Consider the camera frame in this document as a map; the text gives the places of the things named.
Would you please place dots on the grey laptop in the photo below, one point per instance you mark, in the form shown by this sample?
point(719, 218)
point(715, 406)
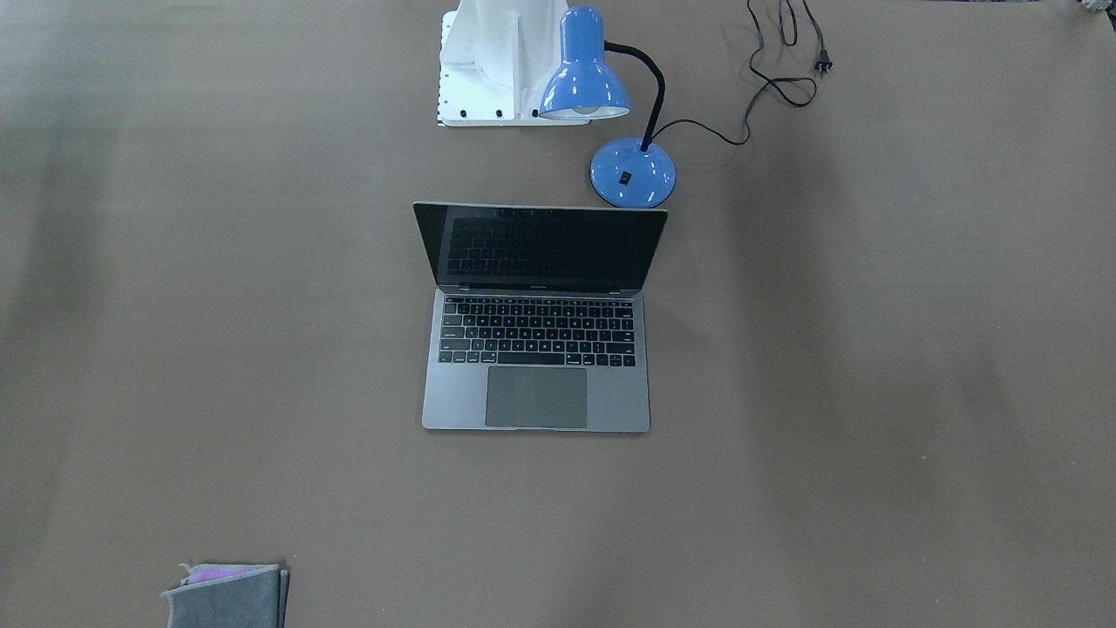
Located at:
point(538, 317)

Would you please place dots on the blue desk lamp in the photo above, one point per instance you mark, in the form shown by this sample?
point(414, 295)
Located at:
point(632, 173)

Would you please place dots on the grey folded cloth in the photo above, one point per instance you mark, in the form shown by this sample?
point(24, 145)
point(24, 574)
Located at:
point(249, 601)

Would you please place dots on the purple folded cloth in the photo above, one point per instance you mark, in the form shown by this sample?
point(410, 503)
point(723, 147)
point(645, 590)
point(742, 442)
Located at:
point(207, 572)

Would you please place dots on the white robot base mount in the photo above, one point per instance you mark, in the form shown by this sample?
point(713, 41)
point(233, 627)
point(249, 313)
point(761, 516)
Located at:
point(496, 59)

